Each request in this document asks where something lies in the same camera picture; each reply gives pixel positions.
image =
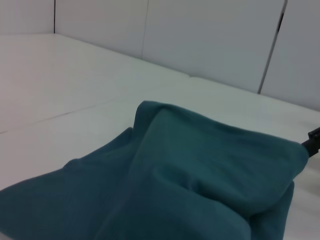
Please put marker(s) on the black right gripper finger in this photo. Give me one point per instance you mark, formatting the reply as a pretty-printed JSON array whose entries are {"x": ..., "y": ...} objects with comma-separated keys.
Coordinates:
[{"x": 313, "y": 142}]

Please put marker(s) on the teal FREE! print T-shirt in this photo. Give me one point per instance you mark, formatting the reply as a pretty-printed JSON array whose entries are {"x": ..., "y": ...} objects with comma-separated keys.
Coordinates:
[{"x": 175, "y": 175}]

